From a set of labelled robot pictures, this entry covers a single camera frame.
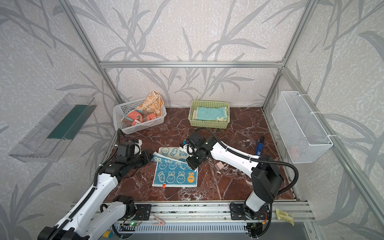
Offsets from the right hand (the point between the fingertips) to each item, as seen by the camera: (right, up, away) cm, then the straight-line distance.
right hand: (190, 159), depth 81 cm
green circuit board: (-28, -29, -10) cm, 41 cm away
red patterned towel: (-41, +24, +26) cm, 54 cm away
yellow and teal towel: (+13, +26, +31) cm, 43 cm away
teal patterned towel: (-12, -8, +8) cm, 16 cm away
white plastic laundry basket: (-55, +29, +31) cm, 69 cm away
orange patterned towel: (-32, +34, +35) cm, 59 cm away
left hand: (-19, +5, +1) cm, 20 cm away
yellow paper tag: (+46, -25, -10) cm, 53 cm away
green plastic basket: (+15, +18, +24) cm, 34 cm away
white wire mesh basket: (+48, +15, -19) cm, 54 cm away
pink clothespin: (-13, -28, -10) cm, 33 cm away
